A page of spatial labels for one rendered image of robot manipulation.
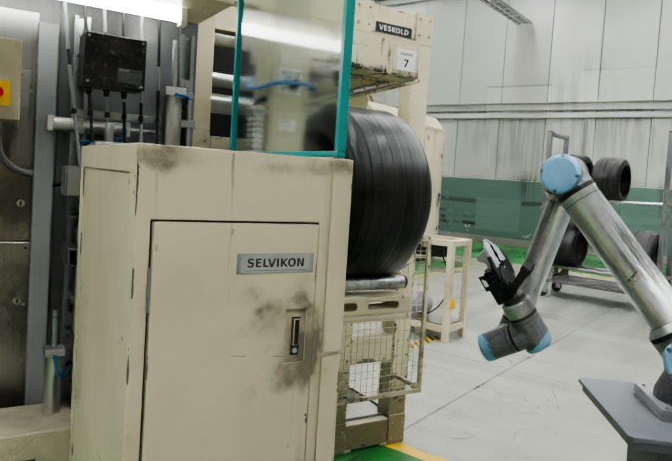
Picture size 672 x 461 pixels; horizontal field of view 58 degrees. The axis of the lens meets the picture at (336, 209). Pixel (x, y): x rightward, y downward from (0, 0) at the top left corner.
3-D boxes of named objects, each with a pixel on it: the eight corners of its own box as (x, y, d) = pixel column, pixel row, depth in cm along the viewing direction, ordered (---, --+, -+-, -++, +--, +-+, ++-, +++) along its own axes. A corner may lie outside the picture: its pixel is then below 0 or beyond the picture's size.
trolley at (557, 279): (656, 317, 631) (674, 130, 621) (531, 295, 715) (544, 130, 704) (669, 309, 681) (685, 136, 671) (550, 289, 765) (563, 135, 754)
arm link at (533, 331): (523, 359, 188) (554, 349, 183) (503, 324, 187) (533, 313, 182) (527, 344, 196) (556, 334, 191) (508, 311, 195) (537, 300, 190)
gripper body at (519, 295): (476, 276, 189) (495, 309, 189) (499, 269, 183) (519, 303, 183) (487, 264, 194) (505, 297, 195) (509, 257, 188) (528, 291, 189)
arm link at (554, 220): (564, 152, 201) (494, 335, 215) (556, 150, 190) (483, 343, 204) (600, 163, 195) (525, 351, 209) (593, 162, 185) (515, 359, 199)
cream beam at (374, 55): (280, 55, 208) (282, 11, 207) (251, 64, 229) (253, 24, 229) (419, 79, 239) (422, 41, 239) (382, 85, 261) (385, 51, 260)
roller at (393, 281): (307, 281, 188) (310, 295, 186) (314, 275, 185) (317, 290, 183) (398, 277, 206) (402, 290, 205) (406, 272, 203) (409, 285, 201)
